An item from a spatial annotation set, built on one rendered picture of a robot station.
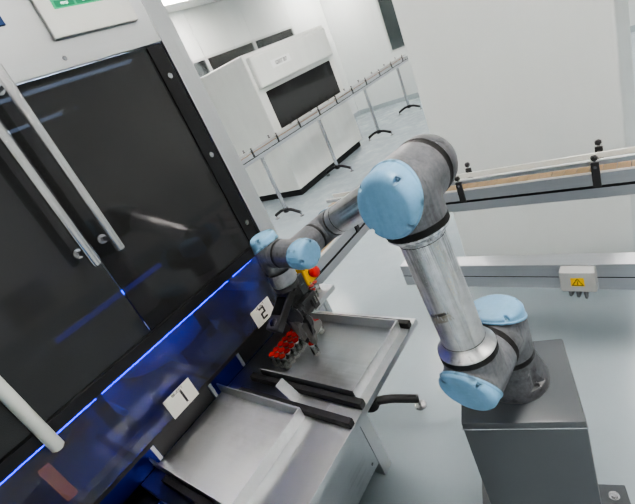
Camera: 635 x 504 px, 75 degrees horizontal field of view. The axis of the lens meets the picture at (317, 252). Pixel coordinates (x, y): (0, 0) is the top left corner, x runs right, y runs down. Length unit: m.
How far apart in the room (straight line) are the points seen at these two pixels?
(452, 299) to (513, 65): 1.60
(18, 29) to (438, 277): 0.94
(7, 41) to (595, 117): 2.09
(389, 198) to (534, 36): 1.61
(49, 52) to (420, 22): 1.67
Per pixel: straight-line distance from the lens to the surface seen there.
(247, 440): 1.15
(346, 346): 1.23
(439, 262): 0.74
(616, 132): 2.28
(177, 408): 1.18
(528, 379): 1.07
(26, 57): 1.09
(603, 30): 2.17
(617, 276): 1.92
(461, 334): 0.83
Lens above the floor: 1.63
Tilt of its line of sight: 24 degrees down
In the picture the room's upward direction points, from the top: 25 degrees counter-clockwise
